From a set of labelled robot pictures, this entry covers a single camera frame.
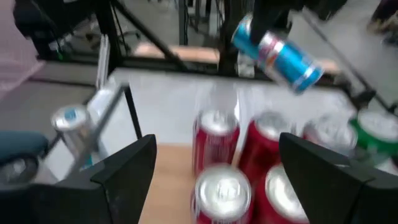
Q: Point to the slim silver blue can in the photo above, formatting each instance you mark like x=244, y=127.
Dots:
x=289, y=62
x=73, y=124

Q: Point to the white table mat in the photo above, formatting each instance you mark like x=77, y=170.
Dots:
x=174, y=102

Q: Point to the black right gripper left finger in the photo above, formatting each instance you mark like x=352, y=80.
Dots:
x=77, y=202

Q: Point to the green Sprite can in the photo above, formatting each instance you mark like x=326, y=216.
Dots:
x=377, y=130

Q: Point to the wooden tray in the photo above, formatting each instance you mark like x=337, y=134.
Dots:
x=168, y=186

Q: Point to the black table frame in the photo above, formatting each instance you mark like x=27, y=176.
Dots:
x=107, y=31

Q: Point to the red Coca-Cola can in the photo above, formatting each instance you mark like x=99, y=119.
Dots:
x=216, y=140
x=276, y=199

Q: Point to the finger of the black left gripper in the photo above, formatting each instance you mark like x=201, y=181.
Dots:
x=267, y=18

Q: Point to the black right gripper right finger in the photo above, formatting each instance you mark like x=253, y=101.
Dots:
x=342, y=193

